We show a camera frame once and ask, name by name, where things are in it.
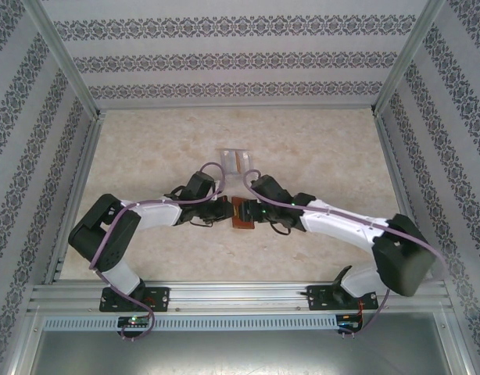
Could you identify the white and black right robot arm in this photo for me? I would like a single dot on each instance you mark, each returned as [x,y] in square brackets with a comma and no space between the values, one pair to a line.
[341,226]

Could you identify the aluminium mounting rail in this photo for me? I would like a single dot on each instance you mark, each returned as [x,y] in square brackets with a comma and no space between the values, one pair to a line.
[240,297]

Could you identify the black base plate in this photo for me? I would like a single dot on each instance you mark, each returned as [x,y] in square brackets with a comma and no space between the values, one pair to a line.
[316,298]
[162,298]

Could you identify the circuit board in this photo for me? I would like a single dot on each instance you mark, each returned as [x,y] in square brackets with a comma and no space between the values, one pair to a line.
[349,318]
[134,321]

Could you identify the brown leather card holder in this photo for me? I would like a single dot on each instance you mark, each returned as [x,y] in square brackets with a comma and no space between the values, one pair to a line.
[238,225]

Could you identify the clear plastic card box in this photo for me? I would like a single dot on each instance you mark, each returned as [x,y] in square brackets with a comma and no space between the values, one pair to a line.
[226,164]

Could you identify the aluminium side rail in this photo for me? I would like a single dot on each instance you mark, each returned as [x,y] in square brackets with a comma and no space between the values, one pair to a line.
[396,172]
[82,172]

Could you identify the clear plastic card case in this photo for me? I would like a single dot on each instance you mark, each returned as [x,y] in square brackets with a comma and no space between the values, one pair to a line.
[238,161]

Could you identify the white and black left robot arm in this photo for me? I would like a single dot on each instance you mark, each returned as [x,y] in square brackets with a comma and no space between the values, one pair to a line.
[154,214]

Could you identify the right circuit board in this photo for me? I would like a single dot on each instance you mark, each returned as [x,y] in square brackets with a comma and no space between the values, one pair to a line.
[349,318]

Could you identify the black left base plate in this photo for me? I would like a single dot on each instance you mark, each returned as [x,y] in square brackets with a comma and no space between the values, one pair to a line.
[162,298]

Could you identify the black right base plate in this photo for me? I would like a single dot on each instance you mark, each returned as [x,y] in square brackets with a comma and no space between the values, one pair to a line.
[316,298]

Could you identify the left circuit board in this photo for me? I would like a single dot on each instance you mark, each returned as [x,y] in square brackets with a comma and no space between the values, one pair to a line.
[134,321]

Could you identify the grey metal panel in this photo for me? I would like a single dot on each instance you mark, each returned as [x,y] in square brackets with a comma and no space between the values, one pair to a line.
[240,351]

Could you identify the aluminium frame post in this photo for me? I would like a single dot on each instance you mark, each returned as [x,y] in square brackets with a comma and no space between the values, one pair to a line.
[408,58]
[64,58]

